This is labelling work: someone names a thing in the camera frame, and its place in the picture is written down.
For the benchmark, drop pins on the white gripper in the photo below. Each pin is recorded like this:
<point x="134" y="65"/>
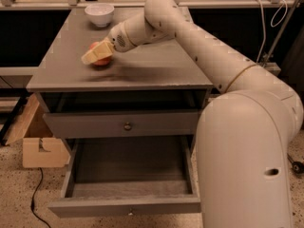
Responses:
<point x="118" y="40"/>

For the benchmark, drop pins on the red apple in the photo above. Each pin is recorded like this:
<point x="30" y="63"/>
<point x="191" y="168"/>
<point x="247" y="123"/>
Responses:
<point x="102" y="62"/>

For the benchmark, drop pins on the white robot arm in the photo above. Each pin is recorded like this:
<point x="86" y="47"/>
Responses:
<point x="242" y="135"/>

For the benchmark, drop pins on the grey wooden drawer cabinet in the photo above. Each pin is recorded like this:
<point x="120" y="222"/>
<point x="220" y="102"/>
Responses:
<point x="154" y="77"/>

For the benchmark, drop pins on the closed grey upper drawer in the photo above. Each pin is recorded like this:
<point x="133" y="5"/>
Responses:
<point x="122" y="124"/>

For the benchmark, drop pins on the open grey lower drawer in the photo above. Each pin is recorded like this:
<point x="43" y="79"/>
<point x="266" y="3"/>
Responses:
<point x="128" y="176"/>

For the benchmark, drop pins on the white ceramic bowl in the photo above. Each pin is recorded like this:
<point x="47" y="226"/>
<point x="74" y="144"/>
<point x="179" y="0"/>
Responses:
<point x="100" y="14"/>

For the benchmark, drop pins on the light wooden block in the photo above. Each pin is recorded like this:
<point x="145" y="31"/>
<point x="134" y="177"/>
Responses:
<point x="39" y="147"/>

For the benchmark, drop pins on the black caster wheel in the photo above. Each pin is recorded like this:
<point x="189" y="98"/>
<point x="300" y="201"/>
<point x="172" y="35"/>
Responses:
<point x="297" y="166"/>

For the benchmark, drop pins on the grey metal rail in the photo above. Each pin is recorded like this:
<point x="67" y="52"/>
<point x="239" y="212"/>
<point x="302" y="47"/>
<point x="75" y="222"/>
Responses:
<point x="272" y="69"/>

